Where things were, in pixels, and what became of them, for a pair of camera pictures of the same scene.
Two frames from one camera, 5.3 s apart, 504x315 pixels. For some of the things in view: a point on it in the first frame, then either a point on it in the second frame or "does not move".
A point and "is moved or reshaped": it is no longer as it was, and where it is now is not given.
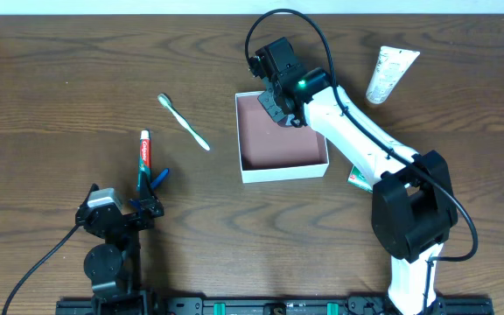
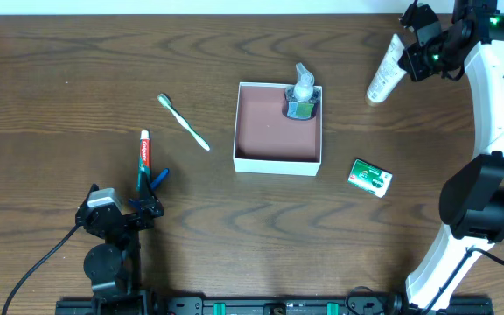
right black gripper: x=274 y=101 → x=416 y=59
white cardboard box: x=270 y=151 is moved or reshaped
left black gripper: x=129 y=218 does not move
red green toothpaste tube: x=144 y=158 does not move
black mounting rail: x=261 y=305 does not move
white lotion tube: x=391 y=65 is moved or reshaped
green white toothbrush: x=165 y=101 does not move
